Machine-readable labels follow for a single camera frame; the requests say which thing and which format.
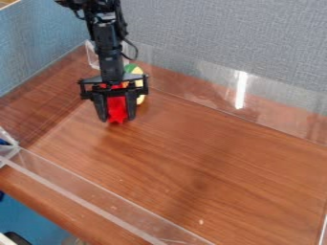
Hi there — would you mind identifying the black cable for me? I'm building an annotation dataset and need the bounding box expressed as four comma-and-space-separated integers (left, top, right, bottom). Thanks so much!
118, 37, 140, 61

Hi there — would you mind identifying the yellow green toy corn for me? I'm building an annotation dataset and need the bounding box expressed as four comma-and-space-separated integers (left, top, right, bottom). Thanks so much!
124, 63, 145, 105

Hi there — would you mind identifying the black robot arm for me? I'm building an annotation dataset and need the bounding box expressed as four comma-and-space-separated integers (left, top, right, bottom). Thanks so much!
53, 0, 148, 123

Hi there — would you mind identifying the black object bottom left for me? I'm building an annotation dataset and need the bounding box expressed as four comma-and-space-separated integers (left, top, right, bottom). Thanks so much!
3, 232, 32, 245

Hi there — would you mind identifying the clear acrylic wall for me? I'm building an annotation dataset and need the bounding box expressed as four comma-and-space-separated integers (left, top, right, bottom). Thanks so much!
5, 148, 214, 245
82, 37, 327, 148

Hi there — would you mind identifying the red plastic block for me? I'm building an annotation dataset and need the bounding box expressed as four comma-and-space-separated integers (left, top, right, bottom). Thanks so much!
101, 93, 128, 123

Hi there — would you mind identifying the clear acrylic back wall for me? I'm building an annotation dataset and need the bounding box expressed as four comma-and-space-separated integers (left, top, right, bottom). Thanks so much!
82, 37, 327, 148

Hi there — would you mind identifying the clear acrylic front wall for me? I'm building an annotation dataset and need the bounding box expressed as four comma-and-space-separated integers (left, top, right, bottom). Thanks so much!
5, 148, 214, 245

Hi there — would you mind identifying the clear acrylic left bracket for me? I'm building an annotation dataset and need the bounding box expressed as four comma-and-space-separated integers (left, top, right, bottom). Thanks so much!
0, 126, 21, 168

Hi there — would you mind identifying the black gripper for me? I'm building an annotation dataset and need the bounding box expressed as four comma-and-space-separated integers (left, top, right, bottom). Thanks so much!
77, 74, 148, 123

